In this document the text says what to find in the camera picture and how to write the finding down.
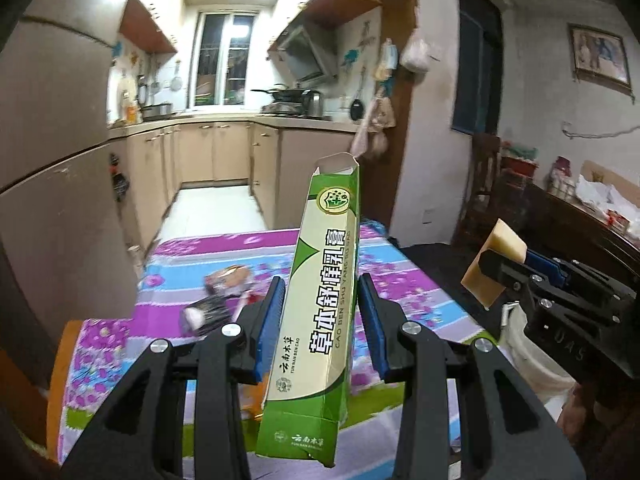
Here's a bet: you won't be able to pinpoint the yellow small box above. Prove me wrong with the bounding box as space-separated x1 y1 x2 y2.
461 219 528 308

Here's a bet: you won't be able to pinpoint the blue hanging face mask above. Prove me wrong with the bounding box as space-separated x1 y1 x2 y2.
375 37 401 81

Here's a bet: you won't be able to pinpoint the black wok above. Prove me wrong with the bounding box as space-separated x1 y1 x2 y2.
250 85 306 103

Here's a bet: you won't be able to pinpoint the brown wooden door frame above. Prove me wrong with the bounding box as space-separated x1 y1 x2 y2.
380 0 426 241

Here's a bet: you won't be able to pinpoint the white plastic bucket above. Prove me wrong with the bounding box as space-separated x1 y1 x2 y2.
500 305 576 401

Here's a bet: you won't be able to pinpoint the black hanging ladle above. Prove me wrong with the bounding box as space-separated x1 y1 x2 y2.
350 67 366 122

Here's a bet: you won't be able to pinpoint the red basin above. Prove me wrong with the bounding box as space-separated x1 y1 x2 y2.
502 155 538 176

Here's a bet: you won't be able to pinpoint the beige refrigerator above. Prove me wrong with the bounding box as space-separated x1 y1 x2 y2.
0 7 151 311

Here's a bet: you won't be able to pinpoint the floral tablecloth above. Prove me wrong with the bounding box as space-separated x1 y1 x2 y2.
57 225 486 466

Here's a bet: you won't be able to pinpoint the wall cable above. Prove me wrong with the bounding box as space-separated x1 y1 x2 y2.
560 120 640 141

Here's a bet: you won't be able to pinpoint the black packet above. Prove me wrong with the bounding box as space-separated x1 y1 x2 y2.
182 292 251 336

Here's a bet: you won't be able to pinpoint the white hanging plastic bag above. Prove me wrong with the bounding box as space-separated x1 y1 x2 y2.
400 27 443 73

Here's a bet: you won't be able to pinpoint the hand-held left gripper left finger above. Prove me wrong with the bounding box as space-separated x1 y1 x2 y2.
59 276 287 480

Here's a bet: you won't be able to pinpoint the green and white long box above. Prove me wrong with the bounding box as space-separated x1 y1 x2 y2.
255 151 362 462

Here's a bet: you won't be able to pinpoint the beige lower kitchen cabinets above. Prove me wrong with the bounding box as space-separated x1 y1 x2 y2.
127 120 358 231

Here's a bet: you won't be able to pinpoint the beige hanging cloth bags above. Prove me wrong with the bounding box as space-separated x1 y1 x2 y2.
350 95 398 158

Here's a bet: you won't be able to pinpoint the cooking oil bottles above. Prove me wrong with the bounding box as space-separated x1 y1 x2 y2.
120 72 143 126

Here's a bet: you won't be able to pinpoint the orange brown packet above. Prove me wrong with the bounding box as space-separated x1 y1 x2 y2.
202 265 253 296

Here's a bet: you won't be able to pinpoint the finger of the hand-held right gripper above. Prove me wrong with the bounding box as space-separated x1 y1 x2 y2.
525 251 640 306
477 249 561 318

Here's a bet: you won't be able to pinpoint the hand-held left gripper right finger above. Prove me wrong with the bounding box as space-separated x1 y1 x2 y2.
357 274 587 480

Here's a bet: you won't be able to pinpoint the black red fridge hanger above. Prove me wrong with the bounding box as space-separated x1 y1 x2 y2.
107 152 131 203

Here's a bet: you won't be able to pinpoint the dark wooden chair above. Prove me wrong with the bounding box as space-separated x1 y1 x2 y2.
455 135 506 246

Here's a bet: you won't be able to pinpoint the dark blue window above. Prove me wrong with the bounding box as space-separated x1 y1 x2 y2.
452 0 503 136

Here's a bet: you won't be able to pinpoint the dark wooden dining table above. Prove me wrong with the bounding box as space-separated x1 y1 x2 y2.
500 170 640 281

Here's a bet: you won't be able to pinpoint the steel range hood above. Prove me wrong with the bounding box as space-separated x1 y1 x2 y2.
275 22 341 83

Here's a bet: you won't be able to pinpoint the kitchen window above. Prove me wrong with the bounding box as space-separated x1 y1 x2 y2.
192 10 261 108

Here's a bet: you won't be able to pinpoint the framed picture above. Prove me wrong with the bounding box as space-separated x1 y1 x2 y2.
567 22 633 93

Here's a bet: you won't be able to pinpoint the steel kettle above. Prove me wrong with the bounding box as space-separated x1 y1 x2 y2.
301 89 325 117

